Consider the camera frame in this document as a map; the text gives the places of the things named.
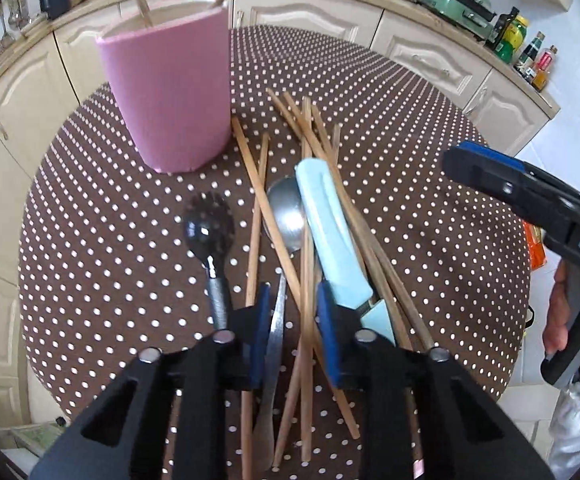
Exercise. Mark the person's right hand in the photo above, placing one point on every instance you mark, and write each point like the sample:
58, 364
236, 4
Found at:
556, 310

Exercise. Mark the metal spoon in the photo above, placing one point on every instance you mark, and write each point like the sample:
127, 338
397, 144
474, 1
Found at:
285, 210

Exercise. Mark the green bottle with yellow cap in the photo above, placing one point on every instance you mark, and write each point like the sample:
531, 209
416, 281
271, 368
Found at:
515, 40

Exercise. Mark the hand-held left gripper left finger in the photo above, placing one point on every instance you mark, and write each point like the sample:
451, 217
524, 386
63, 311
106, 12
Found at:
261, 332

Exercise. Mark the cream lower kitchen cabinets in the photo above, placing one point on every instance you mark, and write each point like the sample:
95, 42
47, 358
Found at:
20, 110

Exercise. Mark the orange snack packet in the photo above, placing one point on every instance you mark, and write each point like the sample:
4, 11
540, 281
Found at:
535, 250

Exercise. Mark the green electric grill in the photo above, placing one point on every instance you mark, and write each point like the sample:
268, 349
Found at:
455, 2

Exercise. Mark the black pasta server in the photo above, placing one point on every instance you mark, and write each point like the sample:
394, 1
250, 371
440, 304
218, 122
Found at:
205, 230

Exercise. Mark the brown polka dot tablecloth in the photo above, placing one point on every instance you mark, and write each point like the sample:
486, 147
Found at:
120, 260

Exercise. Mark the row of hanging metal utensils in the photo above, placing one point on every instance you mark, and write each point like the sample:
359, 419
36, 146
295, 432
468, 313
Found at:
5, 35

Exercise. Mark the dark soy sauce bottle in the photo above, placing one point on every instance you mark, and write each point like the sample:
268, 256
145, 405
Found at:
530, 57

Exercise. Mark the pink cup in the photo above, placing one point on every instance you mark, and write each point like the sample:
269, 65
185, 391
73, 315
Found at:
170, 100

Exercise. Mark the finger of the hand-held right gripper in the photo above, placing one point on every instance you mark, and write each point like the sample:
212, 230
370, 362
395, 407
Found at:
490, 167

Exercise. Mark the red sauce bottle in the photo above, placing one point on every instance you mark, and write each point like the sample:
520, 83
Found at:
544, 72

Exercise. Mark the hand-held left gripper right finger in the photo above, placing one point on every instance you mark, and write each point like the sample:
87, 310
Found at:
327, 332

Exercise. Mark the light blue sheathed knife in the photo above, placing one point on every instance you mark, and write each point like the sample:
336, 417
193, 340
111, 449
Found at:
327, 240

